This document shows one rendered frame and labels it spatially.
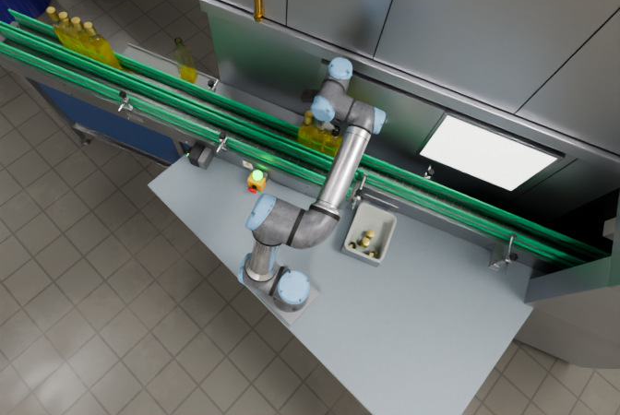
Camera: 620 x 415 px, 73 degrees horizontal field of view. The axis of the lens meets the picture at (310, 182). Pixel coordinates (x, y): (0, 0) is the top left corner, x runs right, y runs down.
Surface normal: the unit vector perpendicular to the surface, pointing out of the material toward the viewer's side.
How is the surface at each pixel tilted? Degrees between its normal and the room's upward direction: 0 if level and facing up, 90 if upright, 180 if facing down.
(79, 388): 0
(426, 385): 0
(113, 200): 0
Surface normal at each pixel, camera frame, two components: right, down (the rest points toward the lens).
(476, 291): 0.07, -0.37
